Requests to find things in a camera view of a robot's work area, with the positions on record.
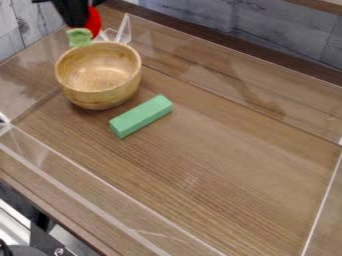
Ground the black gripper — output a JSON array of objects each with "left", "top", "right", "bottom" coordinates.
[{"left": 30, "top": 0, "right": 106, "bottom": 27}]

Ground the red plush strawberry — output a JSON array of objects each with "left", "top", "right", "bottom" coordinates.
[{"left": 63, "top": 5, "right": 104, "bottom": 48}]

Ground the wooden bowl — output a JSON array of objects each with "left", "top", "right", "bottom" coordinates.
[{"left": 54, "top": 42, "right": 141, "bottom": 110}]

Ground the green rectangular block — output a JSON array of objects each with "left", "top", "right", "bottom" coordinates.
[{"left": 108, "top": 95, "right": 172, "bottom": 139}]

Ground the clear acrylic tray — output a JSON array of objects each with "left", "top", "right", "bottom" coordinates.
[{"left": 0, "top": 70, "right": 342, "bottom": 256}]

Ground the clear acrylic corner bracket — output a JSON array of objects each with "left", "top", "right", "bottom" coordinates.
[{"left": 93, "top": 14, "right": 132, "bottom": 44}]

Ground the black metal mount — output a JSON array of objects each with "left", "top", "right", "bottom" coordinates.
[{"left": 29, "top": 223, "right": 76, "bottom": 256}]

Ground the black cable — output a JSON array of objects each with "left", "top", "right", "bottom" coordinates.
[{"left": 0, "top": 238, "right": 14, "bottom": 256}]

